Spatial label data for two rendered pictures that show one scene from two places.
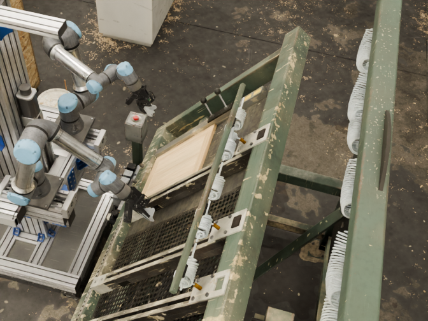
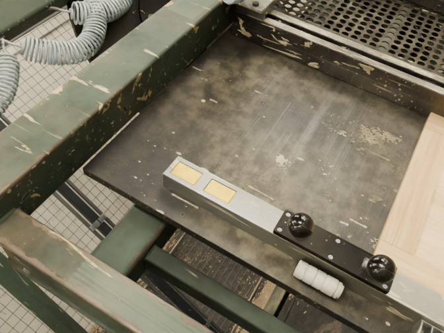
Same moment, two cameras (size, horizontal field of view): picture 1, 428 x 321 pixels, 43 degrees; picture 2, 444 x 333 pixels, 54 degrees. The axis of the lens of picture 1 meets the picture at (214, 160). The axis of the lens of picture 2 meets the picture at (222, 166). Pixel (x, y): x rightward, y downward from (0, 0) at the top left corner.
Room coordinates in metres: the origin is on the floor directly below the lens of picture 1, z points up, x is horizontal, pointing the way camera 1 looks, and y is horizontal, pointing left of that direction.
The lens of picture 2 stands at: (2.57, 0.40, 1.82)
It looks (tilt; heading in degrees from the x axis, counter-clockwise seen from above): 16 degrees down; 225
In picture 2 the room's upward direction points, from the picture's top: 41 degrees counter-clockwise
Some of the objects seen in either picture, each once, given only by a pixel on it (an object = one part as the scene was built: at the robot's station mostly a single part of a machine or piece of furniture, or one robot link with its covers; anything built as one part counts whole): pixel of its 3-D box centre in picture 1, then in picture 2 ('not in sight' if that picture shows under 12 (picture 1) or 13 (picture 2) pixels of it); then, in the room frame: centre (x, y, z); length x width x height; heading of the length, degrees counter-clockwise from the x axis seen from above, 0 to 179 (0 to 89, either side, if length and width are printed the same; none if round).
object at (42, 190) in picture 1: (35, 183); not in sight; (1.69, 0.97, 1.09); 0.15 x 0.15 x 0.10
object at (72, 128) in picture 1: (71, 120); not in sight; (2.18, 0.90, 1.09); 0.15 x 0.15 x 0.10
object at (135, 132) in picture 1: (136, 127); not in sight; (2.41, 0.55, 0.84); 0.12 x 0.12 x 0.18; 81
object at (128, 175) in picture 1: (123, 194); not in sight; (1.96, 0.55, 0.69); 0.50 x 0.14 x 0.24; 171
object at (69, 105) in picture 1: (69, 106); not in sight; (2.19, 0.90, 1.20); 0.13 x 0.12 x 0.14; 147
